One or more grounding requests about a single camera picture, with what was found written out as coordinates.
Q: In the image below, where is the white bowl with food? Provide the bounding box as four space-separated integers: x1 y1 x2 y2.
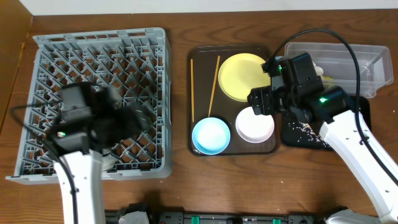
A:
235 107 275 143

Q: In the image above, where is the black food waste tray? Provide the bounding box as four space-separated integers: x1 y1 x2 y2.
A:
282 96 372 151

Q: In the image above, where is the green orange snack wrapper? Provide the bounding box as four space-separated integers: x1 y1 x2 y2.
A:
320 75 334 86

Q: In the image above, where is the yellow round plate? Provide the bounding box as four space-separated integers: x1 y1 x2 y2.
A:
218 53 271 102

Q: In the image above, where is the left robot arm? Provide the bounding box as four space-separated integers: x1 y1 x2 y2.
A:
44 82 153 223

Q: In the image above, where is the rice food scraps pile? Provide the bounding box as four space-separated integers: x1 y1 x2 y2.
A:
282 119 333 151

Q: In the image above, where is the light blue bowl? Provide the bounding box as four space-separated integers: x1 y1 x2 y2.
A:
192 117 231 156

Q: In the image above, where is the clear plastic waste bin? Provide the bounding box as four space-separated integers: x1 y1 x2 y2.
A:
284 42 394 98

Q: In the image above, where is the wooden chopstick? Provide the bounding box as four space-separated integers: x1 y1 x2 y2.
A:
190 58 195 123
208 55 221 117

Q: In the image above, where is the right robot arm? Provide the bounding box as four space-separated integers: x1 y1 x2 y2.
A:
248 53 397 223

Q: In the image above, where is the white napkin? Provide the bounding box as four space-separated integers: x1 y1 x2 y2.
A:
313 63 323 76

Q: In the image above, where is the white paper cup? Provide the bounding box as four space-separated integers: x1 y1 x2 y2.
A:
101 149 117 171

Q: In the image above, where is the grey plastic dish rack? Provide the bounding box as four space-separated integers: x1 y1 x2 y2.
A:
9 27 172 185

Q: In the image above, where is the dark brown serving tray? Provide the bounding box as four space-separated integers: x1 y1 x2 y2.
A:
187 44 280 157

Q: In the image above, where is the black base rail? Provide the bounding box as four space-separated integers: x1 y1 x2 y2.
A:
104 202 374 224

